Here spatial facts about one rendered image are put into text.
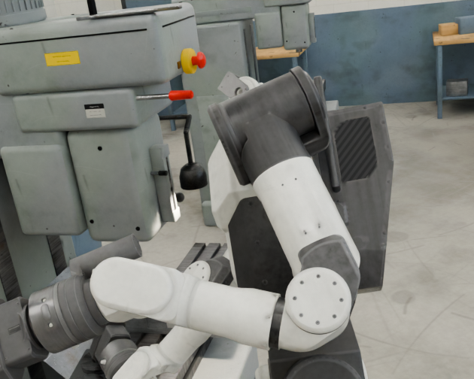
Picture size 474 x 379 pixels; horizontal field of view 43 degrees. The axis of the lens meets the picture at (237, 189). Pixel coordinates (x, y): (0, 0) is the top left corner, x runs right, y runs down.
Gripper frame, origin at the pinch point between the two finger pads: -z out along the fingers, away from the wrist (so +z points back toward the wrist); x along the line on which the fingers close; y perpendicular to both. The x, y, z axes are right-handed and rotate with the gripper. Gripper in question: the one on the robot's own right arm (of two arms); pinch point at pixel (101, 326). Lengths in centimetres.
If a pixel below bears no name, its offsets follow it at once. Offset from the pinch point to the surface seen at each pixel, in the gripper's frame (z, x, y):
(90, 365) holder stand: 4.1, -8.0, 1.4
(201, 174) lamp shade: -12.2, 38.7, -19.1
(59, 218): -29.8, 13.4, 5.9
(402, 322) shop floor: -64, -32, -219
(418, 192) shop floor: -188, 18, -352
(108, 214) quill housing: -21.5, 20.0, -3.0
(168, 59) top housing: -11, 64, 2
